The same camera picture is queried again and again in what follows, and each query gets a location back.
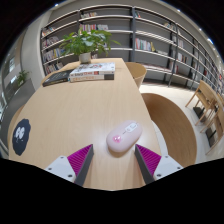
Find thin white dark-spined book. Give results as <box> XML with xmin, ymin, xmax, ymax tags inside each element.
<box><xmin>68</xmin><ymin>73</ymin><xmax>115</xmax><ymax>83</ymax></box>

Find ceiling lights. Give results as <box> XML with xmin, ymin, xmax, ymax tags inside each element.
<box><xmin>176</xmin><ymin>8</ymin><xmax>215</xmax><ymax>46</ymax></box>

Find dark cloud-shaped mouse pad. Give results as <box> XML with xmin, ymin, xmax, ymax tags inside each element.
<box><xmin>12</xmin><ymin>118</ymin><xmax>32</xmax><ymax>157</ymax></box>

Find pale pink computer mouse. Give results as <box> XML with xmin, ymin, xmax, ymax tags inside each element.
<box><xmin>106</xmin><ymin>120</ymin><xmax>144</xmax><ymax>154</ymax></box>

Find small green plant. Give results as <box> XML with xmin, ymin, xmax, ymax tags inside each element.
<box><xmin>16</xmin><ymin>69</ymin><xmax>30</xmax><ymax>87</ymax></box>

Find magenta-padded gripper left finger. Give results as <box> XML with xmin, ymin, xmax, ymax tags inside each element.
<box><xmin>44</xmin><ymin>143</ymin><xmax>95</xmax><ymax>187</ymax></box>

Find grey bookshelf unit with books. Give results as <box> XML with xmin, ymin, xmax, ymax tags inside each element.
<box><xmin>39</xmin><ymin>3</ymin><xmax>224</xmax><ymax>98</ymax></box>

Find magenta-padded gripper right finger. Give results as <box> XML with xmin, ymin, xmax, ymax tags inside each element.
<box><xmin>134</xmin><ymin>143</ymin><xmax>184</xmax><ymax>185</ymax></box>

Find group of slatted wooden chairs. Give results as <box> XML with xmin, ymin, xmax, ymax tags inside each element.
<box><xmin>184</xmin><ymin>79</ymin><xmax>224</xmax><ymax>156</ymax></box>

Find black hardcover book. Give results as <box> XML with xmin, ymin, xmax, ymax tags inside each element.
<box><xmin>41</xmin><ymin>69</ymin><xmax>75</xmax><ymax>88</ymax></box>

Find green potted plant white pot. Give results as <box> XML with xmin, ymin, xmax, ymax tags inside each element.
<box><xmin>59</xmin><ymin>28</ymin><xmax>123</xmax><ymax>64</ymax></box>

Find round-backed wooden chair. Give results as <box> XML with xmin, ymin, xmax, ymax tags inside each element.
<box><xmin>125</xmin><ymin>61</ymin><xmax>148</xmax><ymax>89</ymax></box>
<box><xmin>141</xmin><ymin>92</ymin><xmax>198</xmax><ymax>168</ymax></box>

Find white book with red print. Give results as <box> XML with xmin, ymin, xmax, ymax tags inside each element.
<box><xmin>68</xmin><ymin>62</ymin><xmax>116</xmax><ymax>77</ymax></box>

